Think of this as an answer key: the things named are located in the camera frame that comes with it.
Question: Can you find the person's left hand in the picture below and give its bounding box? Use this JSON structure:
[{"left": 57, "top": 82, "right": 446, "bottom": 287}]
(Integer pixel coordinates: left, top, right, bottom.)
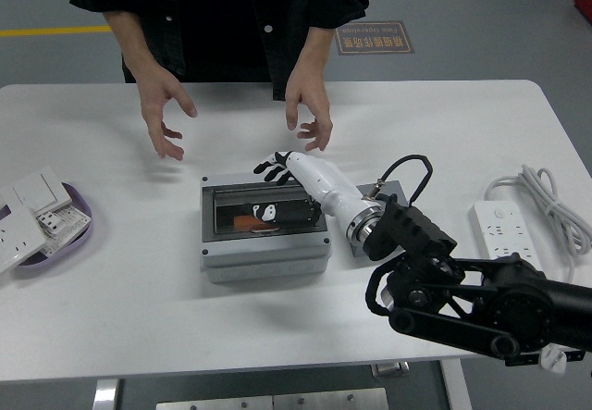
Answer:
[{"left": 283, "top": 69, "right": 335, "bottom": 154}]

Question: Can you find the grey box with clear flap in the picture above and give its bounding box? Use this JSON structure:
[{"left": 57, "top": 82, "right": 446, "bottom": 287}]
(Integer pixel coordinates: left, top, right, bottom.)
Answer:
[{"left": 199, "top": 174, "right": 334, "bottom": 285}]

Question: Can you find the yellow floor tape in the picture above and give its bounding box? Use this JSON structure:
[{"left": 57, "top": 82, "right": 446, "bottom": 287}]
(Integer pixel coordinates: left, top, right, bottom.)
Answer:
[{"left": 0, "top": 24, "right": 114, "bottom": 39}]

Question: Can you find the white power plug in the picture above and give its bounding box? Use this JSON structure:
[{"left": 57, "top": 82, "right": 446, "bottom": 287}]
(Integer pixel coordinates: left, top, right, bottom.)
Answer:
[{"left": 537, "top": 343, "right": 569, "bottom": 375}]

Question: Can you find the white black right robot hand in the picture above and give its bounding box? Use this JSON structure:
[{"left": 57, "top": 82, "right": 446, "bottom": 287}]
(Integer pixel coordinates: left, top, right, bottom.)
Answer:
[{"left": 250, "top": 150, "right": 377, "bottom": 233}]

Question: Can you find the purple tray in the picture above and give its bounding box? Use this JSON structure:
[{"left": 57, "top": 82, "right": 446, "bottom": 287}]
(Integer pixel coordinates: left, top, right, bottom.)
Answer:
[{"left": 16, "top": 181, "right": 95, "bottom": 281}]

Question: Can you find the white wall switch panel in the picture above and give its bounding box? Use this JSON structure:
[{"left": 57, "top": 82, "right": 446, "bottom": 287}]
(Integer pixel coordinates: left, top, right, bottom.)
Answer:
[{"left": 12, "top": 165, "right": 76, "bottom": 213}]

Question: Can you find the person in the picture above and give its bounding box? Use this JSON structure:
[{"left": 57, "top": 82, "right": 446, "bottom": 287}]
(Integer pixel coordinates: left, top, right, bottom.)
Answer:
[{"left": 58, "top": 0, "right": 392, "bottom": 102}]

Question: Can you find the white socket module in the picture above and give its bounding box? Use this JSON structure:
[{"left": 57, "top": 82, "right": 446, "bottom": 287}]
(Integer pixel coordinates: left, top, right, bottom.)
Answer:
[{"left": 33, "top": 205, "right": 90, "bottom": 246}]

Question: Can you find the white table leg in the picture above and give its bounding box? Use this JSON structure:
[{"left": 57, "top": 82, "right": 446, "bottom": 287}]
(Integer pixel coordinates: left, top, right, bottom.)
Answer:
[
  {"left": 438, "top": 358, "right": 474, "bottom": 410},
  {"left": 92, "top": 378, "right": 124, "bottom": 410}
]

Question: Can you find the grey cube block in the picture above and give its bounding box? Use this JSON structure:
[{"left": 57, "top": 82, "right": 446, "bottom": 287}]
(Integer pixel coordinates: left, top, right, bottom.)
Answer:
[{"left": 343, "top": 180, "right": 411, "bottom": 260}]

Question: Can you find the brown floor sign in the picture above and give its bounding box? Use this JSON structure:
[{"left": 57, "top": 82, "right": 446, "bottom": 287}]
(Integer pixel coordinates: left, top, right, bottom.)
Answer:
[{"left": 332, "top": 20, "right": 416, "bottom": 56}]

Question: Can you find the metal table bracket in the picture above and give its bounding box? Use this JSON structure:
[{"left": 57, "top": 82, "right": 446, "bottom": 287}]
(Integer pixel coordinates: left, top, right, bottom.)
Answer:
[{"left": 371, "top": 361, "right": 411, "bottom": 379}]

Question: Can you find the white socket plate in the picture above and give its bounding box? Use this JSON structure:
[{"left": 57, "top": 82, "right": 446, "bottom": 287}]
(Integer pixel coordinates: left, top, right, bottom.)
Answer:
[{"left": 0, "top": 194, "right": 50, "bottom": 276}]

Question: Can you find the orange cylinder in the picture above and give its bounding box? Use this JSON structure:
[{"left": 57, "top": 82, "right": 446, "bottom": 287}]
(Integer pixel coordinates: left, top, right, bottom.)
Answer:
[{"left": 234, "top": 215, "right": 275, "bottom": 234}]

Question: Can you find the white power strip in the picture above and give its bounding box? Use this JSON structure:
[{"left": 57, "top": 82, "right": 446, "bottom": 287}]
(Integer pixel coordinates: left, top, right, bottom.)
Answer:
[{"left": 468, "top": 198, "right": 548, "bottom": 273}]

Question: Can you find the metal base plate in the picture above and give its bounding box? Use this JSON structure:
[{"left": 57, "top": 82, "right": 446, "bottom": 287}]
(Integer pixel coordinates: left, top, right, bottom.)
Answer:
[{"left": 155, "top": 387, "right": 390, "bottom": 410}]

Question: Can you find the person's right hand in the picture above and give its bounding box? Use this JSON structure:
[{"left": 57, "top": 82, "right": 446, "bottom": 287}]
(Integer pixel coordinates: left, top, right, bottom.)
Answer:
[{"left": 137, "top": 68, "right": 200, "bottom": 162}]

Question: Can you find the white power strip cable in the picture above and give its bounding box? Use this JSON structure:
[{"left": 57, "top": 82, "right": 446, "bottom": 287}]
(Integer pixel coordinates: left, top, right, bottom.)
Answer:
[{"left": 483, "top": 164, "right": 592, "bottom": 287}]

